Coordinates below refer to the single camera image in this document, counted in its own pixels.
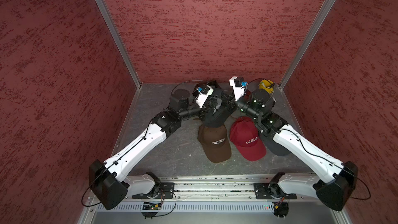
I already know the aluminium corner post left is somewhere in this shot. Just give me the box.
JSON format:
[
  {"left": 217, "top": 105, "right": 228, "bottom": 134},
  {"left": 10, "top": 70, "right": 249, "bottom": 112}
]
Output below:
[{"left": 95, "top": 0, "right": 142, "bottom": 90}]

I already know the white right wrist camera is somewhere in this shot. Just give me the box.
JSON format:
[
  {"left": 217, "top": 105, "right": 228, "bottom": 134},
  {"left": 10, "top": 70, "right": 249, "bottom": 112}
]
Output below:
[{"left": 229, "top": 76, "right": 248, "bottom": 102}]

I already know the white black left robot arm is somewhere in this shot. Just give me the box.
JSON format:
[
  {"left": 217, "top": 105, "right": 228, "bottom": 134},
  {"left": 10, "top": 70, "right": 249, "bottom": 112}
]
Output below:
[{"left": 88, "top": 85, "right": 229, "bottom": 210}]

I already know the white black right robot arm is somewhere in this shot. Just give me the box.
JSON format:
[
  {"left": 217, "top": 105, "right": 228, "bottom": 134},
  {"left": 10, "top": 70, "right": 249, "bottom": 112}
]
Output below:
[{"left": 227, "top": 89, "right": 358, "bottom": 211}]

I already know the dark grey baseball cap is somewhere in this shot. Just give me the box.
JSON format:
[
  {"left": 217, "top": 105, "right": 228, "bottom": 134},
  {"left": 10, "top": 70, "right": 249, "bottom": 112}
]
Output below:
[{"left": 260, "top": 134, "right": 291, "bottom": 156}]

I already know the aluminium corner post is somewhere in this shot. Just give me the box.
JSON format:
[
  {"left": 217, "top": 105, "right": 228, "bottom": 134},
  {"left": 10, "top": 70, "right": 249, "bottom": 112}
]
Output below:
[
  {"left": 279, "top": 0, "right": 336, "bottom": 91},
  {"left": 95, "top": 0, "right": 142, "bottom": 90}
]

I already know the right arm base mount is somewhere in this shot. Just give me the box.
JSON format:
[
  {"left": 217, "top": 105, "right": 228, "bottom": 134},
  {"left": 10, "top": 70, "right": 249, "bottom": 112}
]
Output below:
[{"left": 254, "top": 183, "right": 297, "bottom": 201}]

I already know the yellow plastic bucket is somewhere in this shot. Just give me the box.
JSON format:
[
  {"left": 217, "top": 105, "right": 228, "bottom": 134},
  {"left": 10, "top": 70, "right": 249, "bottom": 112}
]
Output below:
[{"left": 259, "top": 79, "right": 275, "bottom": 94}]

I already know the aluminium corner post right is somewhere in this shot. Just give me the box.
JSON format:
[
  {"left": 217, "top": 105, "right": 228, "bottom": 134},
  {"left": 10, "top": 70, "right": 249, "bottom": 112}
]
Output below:
[{"left": 279, "top": 0, "right": 336, "bottom": 91}]

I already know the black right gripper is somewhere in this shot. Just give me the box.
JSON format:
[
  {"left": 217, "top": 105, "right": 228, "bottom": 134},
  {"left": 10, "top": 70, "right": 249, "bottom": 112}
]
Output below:
[{"left": 219, "top": 88, "right": 261, "bottom": 120}]

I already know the red baseball cap front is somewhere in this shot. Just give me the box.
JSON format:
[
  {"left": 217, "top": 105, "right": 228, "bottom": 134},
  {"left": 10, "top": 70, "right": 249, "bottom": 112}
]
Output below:
[{"left": 230, "top": 117, "right": 267, "bottom": 162}]

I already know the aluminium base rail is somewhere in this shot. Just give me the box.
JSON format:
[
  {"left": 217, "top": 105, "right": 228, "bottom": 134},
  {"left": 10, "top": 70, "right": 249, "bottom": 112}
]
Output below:
[{"left": 90, "top": 174, "right": 330, "bottom": 203}]

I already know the black baseball cap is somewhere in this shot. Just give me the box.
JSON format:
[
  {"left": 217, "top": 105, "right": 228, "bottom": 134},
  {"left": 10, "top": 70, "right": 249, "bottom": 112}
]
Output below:
[{"left": 199, "top": 91, "right": 234, "bottom": 128}]

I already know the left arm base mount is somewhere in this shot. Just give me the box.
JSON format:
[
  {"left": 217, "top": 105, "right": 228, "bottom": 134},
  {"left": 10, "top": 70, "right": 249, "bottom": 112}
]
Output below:
[{"left": 132, "top": 183, "right": 175, "bottom": 200}]

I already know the brown baseball cap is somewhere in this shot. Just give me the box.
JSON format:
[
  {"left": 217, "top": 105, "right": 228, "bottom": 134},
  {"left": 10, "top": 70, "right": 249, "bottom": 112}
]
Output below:
[
  {"left": 198, "top": 124, "right": 232, "bottom": 163},
  {"left": 207, "top": 80, "right": 222, "bottom": 90}
]

